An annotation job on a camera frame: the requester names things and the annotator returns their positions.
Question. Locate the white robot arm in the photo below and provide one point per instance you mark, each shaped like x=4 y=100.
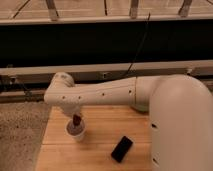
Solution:
x=180 y=110

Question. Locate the white ceramic cup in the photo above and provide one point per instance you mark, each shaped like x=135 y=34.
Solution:
x=76 y=132

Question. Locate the black rectangular block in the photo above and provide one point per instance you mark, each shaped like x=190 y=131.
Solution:
x=121 y=149

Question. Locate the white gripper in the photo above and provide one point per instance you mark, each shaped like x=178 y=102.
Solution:
x=71 y=110

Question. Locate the metal frame rail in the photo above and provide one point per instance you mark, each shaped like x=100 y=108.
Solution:
x=201 y=69

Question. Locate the dark red pepper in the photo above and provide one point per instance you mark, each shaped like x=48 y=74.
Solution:
x=76 y=120

